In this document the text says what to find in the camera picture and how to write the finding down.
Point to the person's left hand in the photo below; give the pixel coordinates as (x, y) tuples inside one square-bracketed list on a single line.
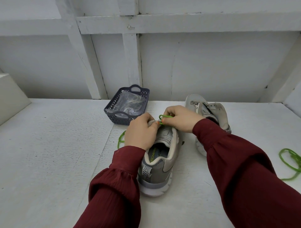
[(140, 134)]

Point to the person's right hand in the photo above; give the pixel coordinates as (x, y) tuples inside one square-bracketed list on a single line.
[(183, 118)]

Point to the green shoelace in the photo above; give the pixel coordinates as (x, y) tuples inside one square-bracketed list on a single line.
[(291, 162), (121, 140)]

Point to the grey mesh shoe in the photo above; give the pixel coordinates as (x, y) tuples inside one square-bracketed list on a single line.
[(214, 112), (157, 169)]

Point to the person's left forearm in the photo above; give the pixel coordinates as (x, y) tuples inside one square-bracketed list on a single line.
[(115, 197)]

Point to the person's right forearm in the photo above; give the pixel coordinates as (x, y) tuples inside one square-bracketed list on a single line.
[(254, 174)]

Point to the clear plastic bag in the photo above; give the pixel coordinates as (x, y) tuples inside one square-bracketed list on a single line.
[(128, 103)]

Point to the dark plastic lattice basket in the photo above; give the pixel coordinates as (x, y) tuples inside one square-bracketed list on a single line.
[(113, 115)]

